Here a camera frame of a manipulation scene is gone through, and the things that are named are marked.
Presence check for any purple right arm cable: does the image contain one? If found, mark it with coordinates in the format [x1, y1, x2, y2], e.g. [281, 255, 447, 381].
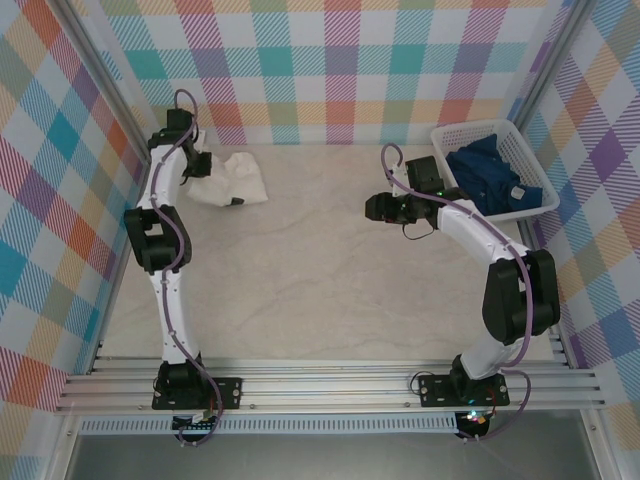
[380, 143, 534, 444]

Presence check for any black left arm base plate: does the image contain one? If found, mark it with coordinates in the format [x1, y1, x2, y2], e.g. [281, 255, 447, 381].
[152, 377, 245, 411]

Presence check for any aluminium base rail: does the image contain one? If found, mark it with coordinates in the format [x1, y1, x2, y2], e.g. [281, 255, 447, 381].
[54, 357, 606, 414]

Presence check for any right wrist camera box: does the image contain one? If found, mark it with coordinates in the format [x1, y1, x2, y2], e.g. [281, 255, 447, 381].
[389, 162, 410, 199]

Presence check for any aluminium table side rail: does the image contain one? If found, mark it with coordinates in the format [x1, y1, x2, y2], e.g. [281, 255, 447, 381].
[499, 144, 574, 369]
[84, 149, 159, 376]

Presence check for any white plastic basket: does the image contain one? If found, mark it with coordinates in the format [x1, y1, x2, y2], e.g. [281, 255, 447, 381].
[430, 119, 561, 229]

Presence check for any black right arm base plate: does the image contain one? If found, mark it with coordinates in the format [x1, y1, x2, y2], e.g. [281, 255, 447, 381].
[417, 374, 511, 409]

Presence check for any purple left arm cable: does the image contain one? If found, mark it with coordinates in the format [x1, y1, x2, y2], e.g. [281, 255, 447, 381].
[149, 89, 226, 447]

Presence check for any white t-shirt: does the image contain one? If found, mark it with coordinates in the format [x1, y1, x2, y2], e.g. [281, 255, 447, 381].
[185, 151, 270, 207]

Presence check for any white slotted cable duct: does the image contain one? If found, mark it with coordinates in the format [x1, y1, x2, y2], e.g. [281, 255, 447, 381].
[79, 417, 459, 435]

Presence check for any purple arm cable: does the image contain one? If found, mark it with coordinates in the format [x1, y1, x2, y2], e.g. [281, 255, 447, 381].
[380, 143, 534, 444]
[149, 89, 226, 447]

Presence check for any blue garment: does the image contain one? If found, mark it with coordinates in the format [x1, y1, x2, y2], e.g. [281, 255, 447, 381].
[445, 133, 545, 217]

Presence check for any aluminium corner post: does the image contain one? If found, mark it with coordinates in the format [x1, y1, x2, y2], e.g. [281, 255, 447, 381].
[497, 0, 601, 159]
[52, 0, 159, 164]

